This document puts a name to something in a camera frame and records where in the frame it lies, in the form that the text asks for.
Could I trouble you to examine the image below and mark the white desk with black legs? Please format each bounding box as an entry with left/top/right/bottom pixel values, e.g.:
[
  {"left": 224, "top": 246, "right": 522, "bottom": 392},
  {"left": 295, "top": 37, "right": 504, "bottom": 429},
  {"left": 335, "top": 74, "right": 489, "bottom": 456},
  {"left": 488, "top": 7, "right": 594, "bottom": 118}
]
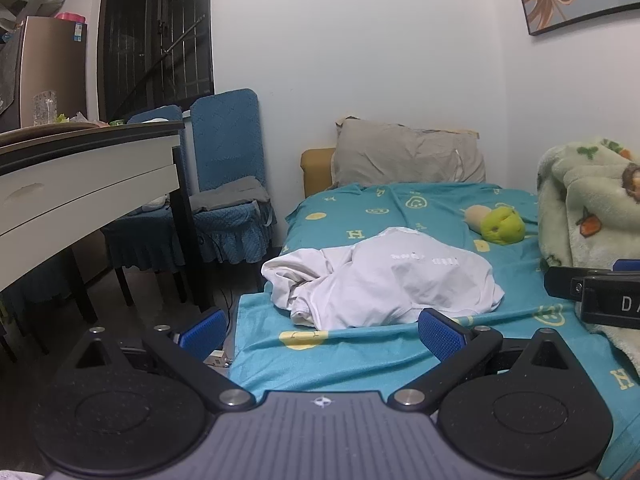
[{"left": 0, "top": 120, "right": 213, "bottom": 363}]

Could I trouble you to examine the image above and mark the grey pillow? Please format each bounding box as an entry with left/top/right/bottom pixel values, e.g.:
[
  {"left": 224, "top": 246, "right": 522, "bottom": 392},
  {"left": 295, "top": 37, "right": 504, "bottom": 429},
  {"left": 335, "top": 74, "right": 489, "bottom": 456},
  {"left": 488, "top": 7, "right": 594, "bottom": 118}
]
[{"left": 331, "top": 116, "right": 487, "bottom": 191}]

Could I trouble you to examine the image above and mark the silver refrigerator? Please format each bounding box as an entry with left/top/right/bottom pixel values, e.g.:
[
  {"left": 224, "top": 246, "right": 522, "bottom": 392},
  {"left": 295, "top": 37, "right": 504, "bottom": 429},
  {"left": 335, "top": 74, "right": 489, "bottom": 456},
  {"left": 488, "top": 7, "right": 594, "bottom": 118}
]
[{"left": 0, "top": 15, "right": 89, "bottom": 134}]

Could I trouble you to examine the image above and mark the blue covered chair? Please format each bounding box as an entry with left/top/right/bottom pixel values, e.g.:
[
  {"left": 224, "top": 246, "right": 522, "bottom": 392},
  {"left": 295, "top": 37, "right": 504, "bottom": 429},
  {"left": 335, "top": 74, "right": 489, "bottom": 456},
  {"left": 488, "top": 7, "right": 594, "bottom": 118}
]
[
  {"left": 100, "top": 105, "right": 197, "bottom": 307},
  {"left": 188, "top": 88, "right": 277, "bottom": 267}
]

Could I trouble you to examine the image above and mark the white shirt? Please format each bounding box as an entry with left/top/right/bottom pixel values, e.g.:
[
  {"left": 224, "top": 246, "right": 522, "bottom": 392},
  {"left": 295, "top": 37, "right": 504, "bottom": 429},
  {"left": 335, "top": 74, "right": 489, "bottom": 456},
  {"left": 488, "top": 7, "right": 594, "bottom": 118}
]
[{"left": 261, "top": 226, "right": 506, "bottom": 331}]

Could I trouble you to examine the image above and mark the yellow-brown bed headboard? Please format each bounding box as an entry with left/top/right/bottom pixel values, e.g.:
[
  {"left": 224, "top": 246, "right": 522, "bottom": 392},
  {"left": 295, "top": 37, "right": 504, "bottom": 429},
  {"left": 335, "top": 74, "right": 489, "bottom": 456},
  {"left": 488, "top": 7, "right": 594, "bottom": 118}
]
[{"left": 300, "top": 147, "right": 337, "bottom": 199}]

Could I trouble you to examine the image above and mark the dark barred window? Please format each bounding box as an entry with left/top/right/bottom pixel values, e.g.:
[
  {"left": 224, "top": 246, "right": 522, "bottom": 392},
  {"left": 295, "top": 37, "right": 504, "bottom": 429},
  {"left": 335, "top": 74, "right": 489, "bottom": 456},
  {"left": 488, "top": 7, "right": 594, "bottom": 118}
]
[{"left": 96, "top": 0, "right": 216, "bottom": 122}]

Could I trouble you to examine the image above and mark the black cable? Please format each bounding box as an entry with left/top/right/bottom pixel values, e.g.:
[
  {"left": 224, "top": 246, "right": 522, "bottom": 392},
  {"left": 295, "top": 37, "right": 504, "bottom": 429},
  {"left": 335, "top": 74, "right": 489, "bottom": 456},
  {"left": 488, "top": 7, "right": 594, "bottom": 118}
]
[{"left": 196, "top": 230, "right": 237, "bottom": 343}]

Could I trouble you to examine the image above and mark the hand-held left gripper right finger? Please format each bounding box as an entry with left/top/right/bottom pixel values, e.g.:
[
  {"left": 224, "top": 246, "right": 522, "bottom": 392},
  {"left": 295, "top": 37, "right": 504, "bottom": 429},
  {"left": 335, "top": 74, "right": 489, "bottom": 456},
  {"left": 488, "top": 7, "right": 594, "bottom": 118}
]
[{"left": 389, "top": 307, "right": 574, "bottom": 414}]

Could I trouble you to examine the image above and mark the grey cloth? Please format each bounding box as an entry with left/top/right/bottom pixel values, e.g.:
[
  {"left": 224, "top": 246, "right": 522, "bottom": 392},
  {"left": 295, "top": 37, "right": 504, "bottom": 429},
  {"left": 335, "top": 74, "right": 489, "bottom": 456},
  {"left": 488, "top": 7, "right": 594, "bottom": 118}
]
[{"left": 189, "top": 176, "right": 271, "bottom": 214}]

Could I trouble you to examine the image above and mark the pale green printed fleece blanket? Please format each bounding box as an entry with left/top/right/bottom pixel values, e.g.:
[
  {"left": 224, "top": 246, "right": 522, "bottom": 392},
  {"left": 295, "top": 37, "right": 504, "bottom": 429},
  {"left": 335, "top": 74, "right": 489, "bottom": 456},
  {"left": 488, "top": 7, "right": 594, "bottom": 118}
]
[{"left": 537, "top": 136, "right": 640, "bottom": 377}]

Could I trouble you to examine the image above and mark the green plush toy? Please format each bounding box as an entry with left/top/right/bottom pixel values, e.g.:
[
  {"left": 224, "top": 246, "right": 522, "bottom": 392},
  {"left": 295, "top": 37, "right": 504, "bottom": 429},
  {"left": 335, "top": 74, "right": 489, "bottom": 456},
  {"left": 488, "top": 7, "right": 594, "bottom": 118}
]
[{"left": 464, "top": 202, "right": 526, "bottom": 247}]

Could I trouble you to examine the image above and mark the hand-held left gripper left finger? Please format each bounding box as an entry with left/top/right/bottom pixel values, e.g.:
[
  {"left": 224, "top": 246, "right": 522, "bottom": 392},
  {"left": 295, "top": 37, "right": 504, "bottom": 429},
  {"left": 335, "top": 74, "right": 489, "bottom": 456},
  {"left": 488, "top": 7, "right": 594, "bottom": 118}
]
[{"left": 74, "top": 307, "right": 256, "bottom": 414}]

